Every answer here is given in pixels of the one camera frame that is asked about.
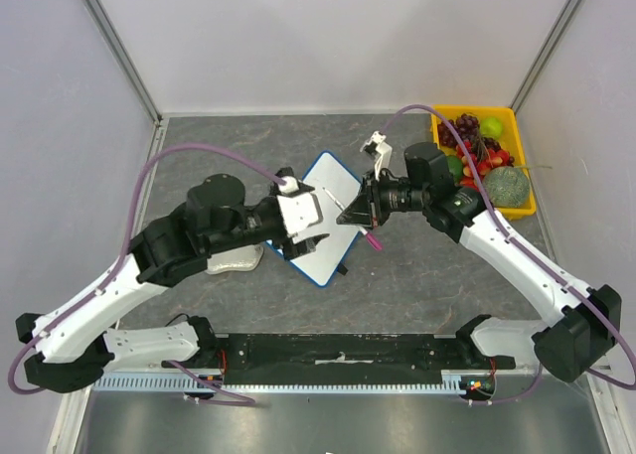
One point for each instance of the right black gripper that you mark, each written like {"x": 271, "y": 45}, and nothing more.
{"x": 371, "y": 201}

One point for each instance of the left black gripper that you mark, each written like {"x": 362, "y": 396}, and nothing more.
{"x": 301, "y": 248}

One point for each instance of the magenta marker cap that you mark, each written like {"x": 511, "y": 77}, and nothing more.
{"x": 373, "y": 242}

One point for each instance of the white marker pen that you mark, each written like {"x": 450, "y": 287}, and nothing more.
{"x": 336, "y": 202}

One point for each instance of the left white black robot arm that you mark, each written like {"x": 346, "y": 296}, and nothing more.
{"x": 76, "y": 345}

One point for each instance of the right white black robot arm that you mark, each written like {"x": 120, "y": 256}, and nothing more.
{"x": 582, "y": 323}

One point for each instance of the blue framed whiteboard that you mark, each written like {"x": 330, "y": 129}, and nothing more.
{"x": 329, "y": 172}

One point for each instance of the grey whiteboard eraser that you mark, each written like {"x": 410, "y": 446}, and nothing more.
{"x": 242, "y": 259}

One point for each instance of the dark green lime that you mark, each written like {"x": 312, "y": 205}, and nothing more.
{"x": 455, "y": 167}

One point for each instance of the dark red grape bunch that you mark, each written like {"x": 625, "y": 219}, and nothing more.
{"x": 467, "y": 127}

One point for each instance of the netted green melon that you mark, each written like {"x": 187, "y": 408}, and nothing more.
{"x": 507, "y": 187}

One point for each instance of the light green apple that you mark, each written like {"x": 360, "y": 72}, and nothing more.
{"x": 491, "y": 127}

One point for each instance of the yellow plastic bin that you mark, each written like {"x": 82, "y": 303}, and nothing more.
{"x": 510, "y": 141}

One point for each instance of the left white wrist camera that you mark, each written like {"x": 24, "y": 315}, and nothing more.
{"x": 298, "y": 205}

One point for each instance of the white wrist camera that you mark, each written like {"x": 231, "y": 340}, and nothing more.
{"x": 298, "y": 205}
{"x": 379, "y": 150}

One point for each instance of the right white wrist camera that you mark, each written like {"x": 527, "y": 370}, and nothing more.
{"x": 379, "y": 150}

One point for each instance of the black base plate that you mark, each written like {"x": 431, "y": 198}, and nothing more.
{"x": 341, "y": 360}

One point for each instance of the right aluminium frame post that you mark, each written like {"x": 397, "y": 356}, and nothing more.
{"x": 563, "y": 20}

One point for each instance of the aluminium frame post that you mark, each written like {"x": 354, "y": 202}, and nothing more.
{"x": 99, "y": 15}
{"x": 563, "y": 20}

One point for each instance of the left aluminium frame post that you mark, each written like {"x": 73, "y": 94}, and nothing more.
{"x": 99, "y": 15}

